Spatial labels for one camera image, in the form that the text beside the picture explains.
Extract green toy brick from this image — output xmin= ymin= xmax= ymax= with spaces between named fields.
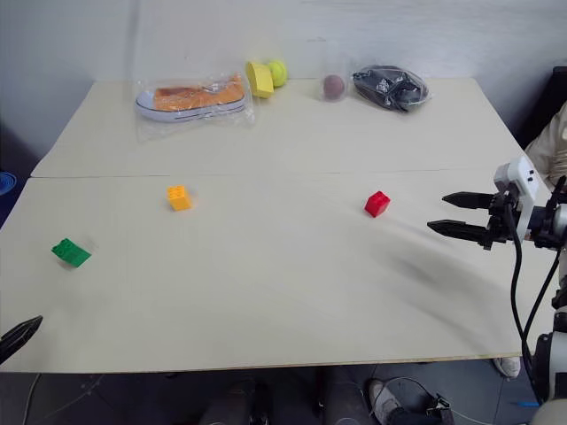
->
xmin=50 ymin=237 xmax=93 ymax=270

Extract white shoe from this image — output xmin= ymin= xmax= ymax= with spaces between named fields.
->
xmin=493 ymin=356 xmax=523 ymax=379

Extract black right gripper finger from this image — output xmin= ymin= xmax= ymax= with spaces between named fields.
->
xmin=441 ymin=191 xmax=493 ymax=212
xmin=426 ymin=219 xmax=490 ymax=249

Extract black chair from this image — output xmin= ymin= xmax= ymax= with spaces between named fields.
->
xmin=550 ymin=65 xmax=567 ymax=117

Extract black items in plastic bag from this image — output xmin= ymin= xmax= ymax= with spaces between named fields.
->
xmin=351 ymin=63 xmax=431 ymax=115

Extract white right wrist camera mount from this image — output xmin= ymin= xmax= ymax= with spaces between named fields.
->
xmin=493 ymin=154 xmax=542 ymax=236

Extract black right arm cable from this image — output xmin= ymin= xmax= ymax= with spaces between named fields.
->
xmin=504 ymin=207 xmax=563 ymax=405

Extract person in beige clothing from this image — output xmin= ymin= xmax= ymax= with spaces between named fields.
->
xmin=524 ymin=100 xmax=567 ymax=189

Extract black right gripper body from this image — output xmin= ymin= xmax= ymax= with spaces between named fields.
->
xmin=480 ymin=188 xmax=523 ymax=252

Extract orange toy brick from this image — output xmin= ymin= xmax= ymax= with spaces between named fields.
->
xmin=166 ymin=184 xmax=197 ymax=213

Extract brown ball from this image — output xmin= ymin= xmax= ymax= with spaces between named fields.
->
xmin=322 ymin=74 xmax=347 ymax=101

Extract clear plastic cup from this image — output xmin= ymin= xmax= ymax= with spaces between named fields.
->
xmin=307 ymin=37 xmax=347 ymax=104

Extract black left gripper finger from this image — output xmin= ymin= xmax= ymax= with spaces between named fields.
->
xmin=0 ymin=314 xmax=44 ymax=365

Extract grey white sneaker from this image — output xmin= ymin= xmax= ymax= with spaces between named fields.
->
xmin=368 ymin=379 xmax=402 ymax=418

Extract orange sneaker in plastic bag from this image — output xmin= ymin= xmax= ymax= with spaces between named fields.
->
xmin=134 ymin=72 xmax=257 ymax=143

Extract red toy brick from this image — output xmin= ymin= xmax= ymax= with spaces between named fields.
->
xmin=363 ymin=190 xmax=392 ymax=220

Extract yellow foam block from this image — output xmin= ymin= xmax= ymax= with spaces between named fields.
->
xmin=245 ymin=60 xmax=276 ymax=100

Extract yellow-green tennis ball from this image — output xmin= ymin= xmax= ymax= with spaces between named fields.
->
xmin=267 ymin=58 xmax=290 ymax=88

